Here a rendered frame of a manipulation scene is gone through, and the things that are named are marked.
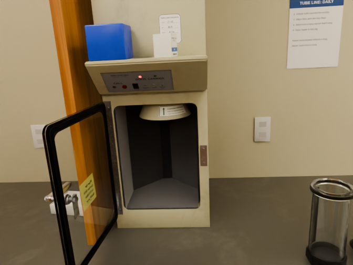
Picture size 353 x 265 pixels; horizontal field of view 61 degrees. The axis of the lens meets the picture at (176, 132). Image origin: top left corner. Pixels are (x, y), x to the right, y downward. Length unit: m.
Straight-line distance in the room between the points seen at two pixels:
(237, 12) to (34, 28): 0.87
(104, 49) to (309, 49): 0.89
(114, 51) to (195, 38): 0.24
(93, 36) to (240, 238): 0.74
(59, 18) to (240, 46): 0.76
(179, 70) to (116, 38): 0.18
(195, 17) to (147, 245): 0.70
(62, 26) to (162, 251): 0.70
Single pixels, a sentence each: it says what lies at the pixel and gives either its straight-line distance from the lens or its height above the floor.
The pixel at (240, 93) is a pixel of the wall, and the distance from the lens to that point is 1.36.
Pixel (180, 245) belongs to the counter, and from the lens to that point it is 1.00.
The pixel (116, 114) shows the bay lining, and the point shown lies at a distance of 0.97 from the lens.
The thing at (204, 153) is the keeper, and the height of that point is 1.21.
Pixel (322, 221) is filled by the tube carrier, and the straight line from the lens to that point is 0.89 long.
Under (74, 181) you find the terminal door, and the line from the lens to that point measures 0.79.
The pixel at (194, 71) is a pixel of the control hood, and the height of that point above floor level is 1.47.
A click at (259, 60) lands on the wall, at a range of 1.36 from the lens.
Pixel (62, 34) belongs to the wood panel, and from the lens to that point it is 0.88.
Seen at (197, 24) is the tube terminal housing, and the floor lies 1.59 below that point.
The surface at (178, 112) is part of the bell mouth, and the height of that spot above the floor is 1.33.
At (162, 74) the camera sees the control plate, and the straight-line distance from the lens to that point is 0.83.
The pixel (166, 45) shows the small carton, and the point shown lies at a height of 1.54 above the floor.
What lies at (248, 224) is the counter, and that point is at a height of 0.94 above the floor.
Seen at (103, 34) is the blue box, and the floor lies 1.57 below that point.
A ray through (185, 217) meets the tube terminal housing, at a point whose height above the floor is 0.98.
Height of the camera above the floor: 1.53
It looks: 16 degrees down
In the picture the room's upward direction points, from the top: 3 degrees counter-clockwise
